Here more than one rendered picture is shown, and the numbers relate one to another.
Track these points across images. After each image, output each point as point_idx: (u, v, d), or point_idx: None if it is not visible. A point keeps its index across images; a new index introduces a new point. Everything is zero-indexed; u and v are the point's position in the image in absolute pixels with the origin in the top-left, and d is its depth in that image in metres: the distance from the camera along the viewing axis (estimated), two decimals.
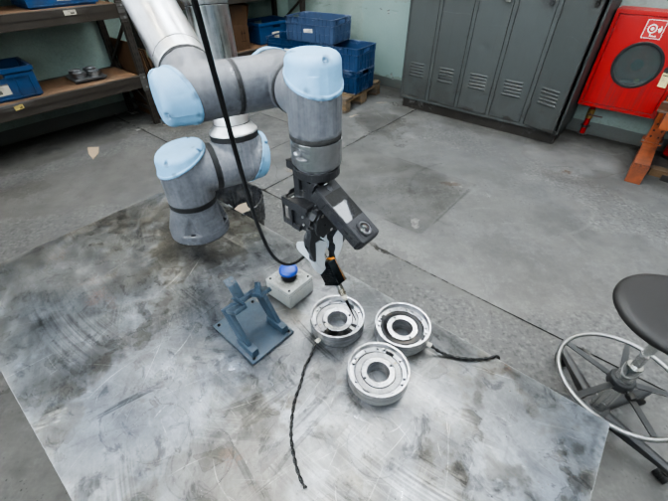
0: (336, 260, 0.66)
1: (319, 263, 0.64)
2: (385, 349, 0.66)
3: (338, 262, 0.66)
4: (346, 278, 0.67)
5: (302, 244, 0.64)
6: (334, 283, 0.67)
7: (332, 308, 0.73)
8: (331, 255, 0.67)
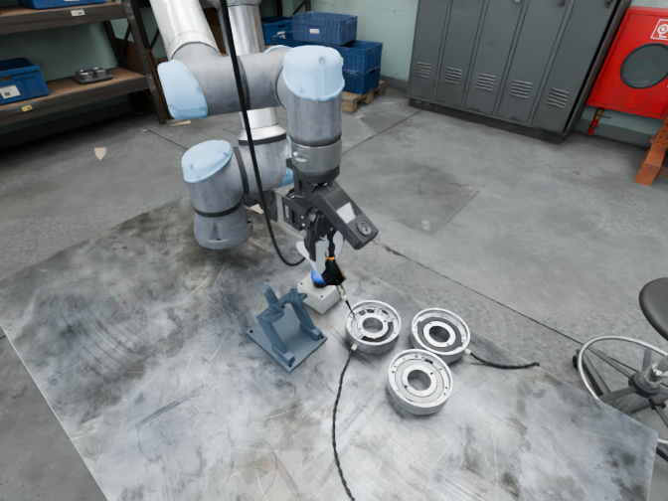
0: (336, 260, 0.66)
1: (319, 263, 0.64)
2: (423, 356, 0.64)
3: (338, 262, 0.66)
4: (346, 278, 0.67)
5: (302, 244, 0.64)
6: (334, 283, 0.67)
7: (366, 314, 0.72)
8: (331, 255, 0.67)
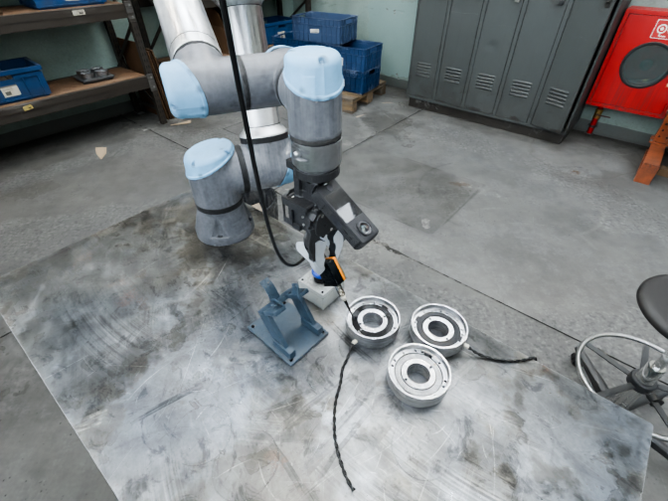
0: (337, 259, 0.66)
1: (318, 263, 0.64)
2: (422, 350, 0.65)
3: (339, 262, 0.66)
4: (347, 277, 0.67)
5: (301, 244, 0.64)
6: (333, 284, 0.67)
7: (366, 309, 0.73)
8: (332, 254, 0.67)
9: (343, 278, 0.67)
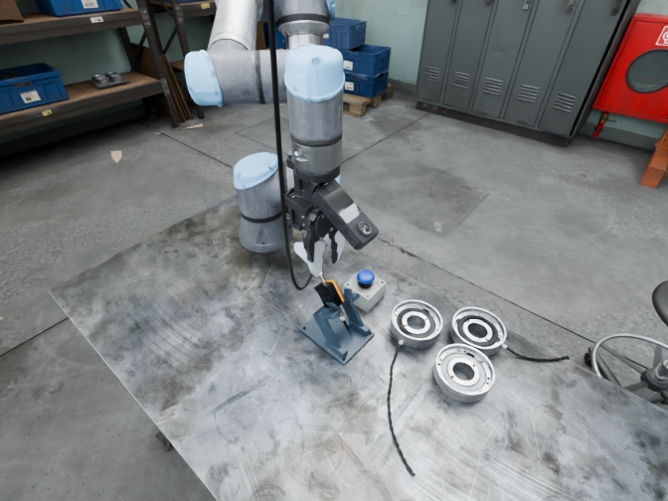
0: (336, 282, 0.71)
1: (316, 264, 0.63)
2: (465, 350, 0.71)
3: (338, 285, 0.71)
4: (346, 299, 0.72)
5: (300, 245, 0.64)
6: None
7: (410, 312, 0.79)
8: (334, 253, 0.68)
9: (342, 300, 0.71)
